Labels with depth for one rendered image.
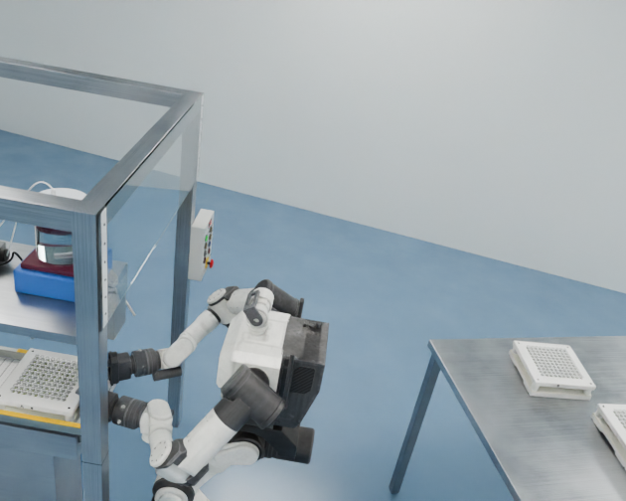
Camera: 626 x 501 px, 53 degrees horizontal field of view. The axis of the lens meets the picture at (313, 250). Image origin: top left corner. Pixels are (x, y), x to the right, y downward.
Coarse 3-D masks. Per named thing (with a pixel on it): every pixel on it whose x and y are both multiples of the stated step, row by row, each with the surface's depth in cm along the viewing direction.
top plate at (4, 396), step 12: (24, 360) 203; (60, 360) 205; (72, 360) 206; (12, 372) 197; (48, 372) 200; (72, 372) 201; (12, 384) 193; (0, 396) 188; (12, 396) 189; (24, 396) 190; (72, 396) 193; (24, 408) 188; (36, 408) 187; (48, 408) 187; (60, 408) 188; (72, 408) 189
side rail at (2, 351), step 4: (0, 348) 211; (4, 348) 211; (8, 348) 211; (12, 348) 212; (0, 352) 211; (4, 352) 211; (8, 352) 211; (12, 352) 211; (16, 352) 211; (4, 356) 212; (8, 356) 212; (12, 356) 212; (16, 356) 211; (20, 356) 211
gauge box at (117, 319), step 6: (120, 306) 197; (114, 312) 192; (120, 312) 198; (114, 318) 193; (120, 318) 199; (108, 324) 194; (114, 324) 194; (120, 324) 201; (108, 330) 195; (114, 330) 195; (108, 336) 196; (114, 336) 196
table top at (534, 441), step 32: (448, 352) 252; (480, 352) 255; (576, 352) 265; (608, 352) 269; (480, 384) 238; (512, 384) 240; (608, 384) 250; (480, 416) 222; (512, 416) 225; (544, 416) 228; (576, 416) 230; (512, 448) 211; (544, 448) 213; (576, 448) 216; (608, 448) 218; (512, 480) 199; (544, 480) 201; (576, 480) 203; (608, 480) 205
